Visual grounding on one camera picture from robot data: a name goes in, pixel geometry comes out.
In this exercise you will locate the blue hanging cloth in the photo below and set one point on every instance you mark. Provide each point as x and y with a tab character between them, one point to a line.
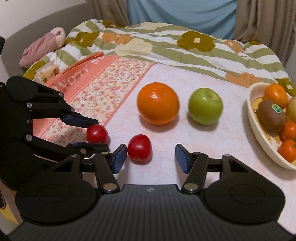
213	17

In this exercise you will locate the left beige curtain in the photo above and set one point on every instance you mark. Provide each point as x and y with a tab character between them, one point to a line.
114	11

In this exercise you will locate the red cherry tomato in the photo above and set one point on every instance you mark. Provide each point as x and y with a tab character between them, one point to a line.
97	134
139	148

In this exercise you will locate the grey bed headboard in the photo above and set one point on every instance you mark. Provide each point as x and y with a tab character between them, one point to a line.
13	46

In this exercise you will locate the pink plush toy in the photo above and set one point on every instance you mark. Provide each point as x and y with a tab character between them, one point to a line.
51	41

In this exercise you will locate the cream duck print plate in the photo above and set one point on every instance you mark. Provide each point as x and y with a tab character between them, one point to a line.
269	141

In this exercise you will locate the right beige curtain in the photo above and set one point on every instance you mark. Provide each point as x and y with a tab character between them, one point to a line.
271	23

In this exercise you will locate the small mandarin orange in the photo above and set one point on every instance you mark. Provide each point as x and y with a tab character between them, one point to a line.
287	150
289	131

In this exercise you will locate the green striped floral duvet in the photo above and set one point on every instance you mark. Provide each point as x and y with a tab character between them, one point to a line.
240	63

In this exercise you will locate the beige curtain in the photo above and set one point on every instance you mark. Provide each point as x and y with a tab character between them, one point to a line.
114	11
271	23

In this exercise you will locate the small green apple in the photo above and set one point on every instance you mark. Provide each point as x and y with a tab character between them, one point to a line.
205	106

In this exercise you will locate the brown kiwi with sticker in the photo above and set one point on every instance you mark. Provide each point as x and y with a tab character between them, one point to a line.
271	115

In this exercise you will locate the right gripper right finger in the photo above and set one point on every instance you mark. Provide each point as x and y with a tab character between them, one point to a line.
195	166

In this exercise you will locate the orange on plate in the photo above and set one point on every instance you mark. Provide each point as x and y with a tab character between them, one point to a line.
277	94

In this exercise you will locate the large yellow red apple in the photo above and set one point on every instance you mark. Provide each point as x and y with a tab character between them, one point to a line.
290	112

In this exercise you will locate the large orange on cloth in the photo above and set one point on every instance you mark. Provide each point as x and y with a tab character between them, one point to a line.
158	103

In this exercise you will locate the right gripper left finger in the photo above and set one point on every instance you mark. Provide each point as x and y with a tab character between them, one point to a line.
106	165

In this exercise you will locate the small patterned tissue pack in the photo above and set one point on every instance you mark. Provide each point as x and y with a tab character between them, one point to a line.
43	75

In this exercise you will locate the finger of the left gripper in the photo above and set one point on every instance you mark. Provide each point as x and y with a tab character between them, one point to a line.
52	151
29	100

